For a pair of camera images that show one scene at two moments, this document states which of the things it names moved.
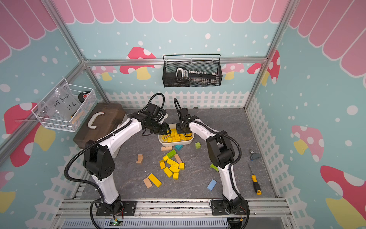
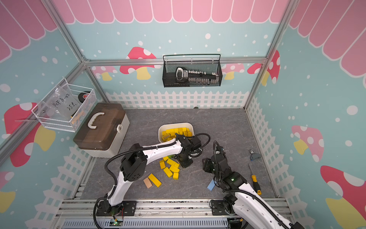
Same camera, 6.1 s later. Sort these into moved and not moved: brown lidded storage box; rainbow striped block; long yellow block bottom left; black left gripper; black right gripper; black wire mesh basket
Moved: black left gripper; black right gripper
Not moved: black wire mesh basket; rainbow striped block; brown lidded storage box; long yellow block bottom left
